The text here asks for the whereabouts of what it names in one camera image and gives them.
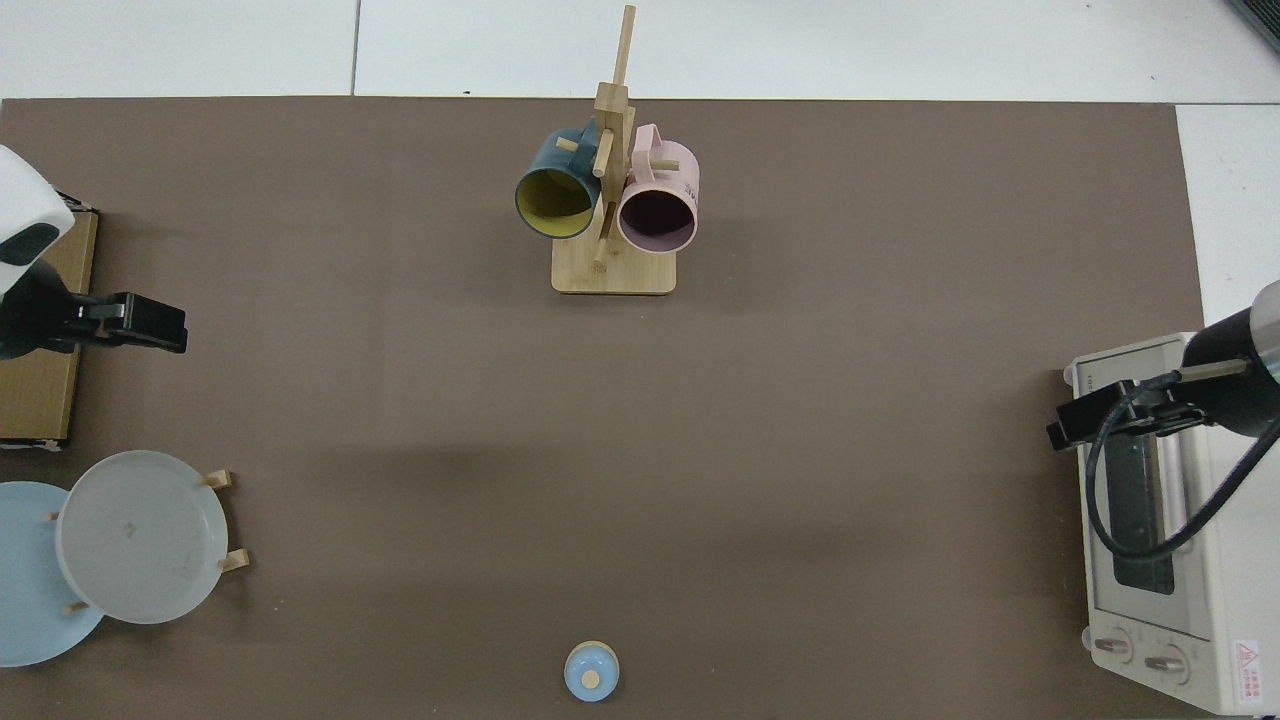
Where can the dark blue cup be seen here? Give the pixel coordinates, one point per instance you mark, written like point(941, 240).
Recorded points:
point(550, 170)

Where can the wooden plate rack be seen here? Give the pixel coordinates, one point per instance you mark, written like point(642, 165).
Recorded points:
point(235, 560)

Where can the wooden cup stand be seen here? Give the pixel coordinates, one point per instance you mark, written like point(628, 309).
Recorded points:
point(612, 272)

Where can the brown table cloth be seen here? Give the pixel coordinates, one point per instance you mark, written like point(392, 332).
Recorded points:
point(600, 450)

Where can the pale toaster oven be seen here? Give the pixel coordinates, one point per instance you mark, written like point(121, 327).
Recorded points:
point(1200, 600)

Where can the small blue round bell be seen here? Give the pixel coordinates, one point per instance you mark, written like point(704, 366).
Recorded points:
point(591, 672)

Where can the grey plate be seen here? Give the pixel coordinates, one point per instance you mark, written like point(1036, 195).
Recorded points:
point(140, 540)

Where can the light blue plate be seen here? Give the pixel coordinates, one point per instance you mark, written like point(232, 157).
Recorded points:
point(30, 580)

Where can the pink cup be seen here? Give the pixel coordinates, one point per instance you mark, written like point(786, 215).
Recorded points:
point(660, 200)

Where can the dark grey striped device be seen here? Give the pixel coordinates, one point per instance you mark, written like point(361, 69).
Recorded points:
point(1262, 15)

